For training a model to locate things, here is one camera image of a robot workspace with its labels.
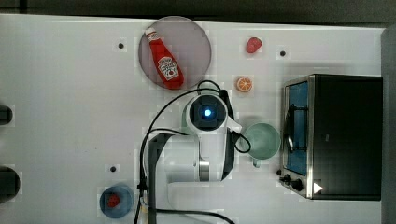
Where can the green plastic strainer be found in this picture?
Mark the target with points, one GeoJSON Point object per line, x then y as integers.
{"type": "Point", "coordinates": [184, 127]}

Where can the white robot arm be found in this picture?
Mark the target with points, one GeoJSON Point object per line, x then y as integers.
{"type": "Point", "coordinates": [204, 153]}

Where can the red ketchup bottle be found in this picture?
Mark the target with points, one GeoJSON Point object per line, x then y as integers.
{"type": "Point", "coordinates": [165, 63]}

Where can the orange slice toy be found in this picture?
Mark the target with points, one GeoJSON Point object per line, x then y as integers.
{"type": "Point", "coordinates": [243, 84]}

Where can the green mug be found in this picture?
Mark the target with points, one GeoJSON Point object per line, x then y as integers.
{"type": "Point", "coordinates": [264, 142]}

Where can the grey round plate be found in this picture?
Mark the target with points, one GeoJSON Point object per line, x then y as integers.
{"type": "Point", "coordinates": [189, 44]}

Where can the red strawberry toy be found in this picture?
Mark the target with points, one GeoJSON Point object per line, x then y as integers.
{"type": "Point", "coordinates": [253, 44]}

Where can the blue bowl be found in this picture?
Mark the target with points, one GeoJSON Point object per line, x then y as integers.
{"type": "Point", "coordinates": [126, 201]}

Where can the red toy in bowl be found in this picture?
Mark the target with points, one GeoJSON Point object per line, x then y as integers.
{"type": "Point", "coordinates": [113, 200]}

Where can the silver toaster oven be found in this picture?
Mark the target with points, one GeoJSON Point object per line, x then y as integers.
{"type": "Point", "coordinates": [331, 137]}

